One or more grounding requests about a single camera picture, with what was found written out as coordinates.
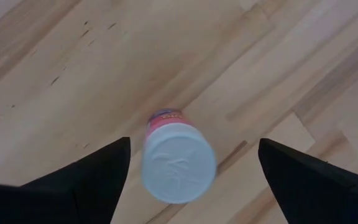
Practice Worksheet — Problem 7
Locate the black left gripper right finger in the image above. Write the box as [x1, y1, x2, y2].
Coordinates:
[258, 138, 358, 224]

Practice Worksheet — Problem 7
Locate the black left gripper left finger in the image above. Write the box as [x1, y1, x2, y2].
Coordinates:
[0, 136, 132, 224]

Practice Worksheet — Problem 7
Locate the pink medicine bottle white cap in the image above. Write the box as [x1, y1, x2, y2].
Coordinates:
[140, 108, 218, 205]

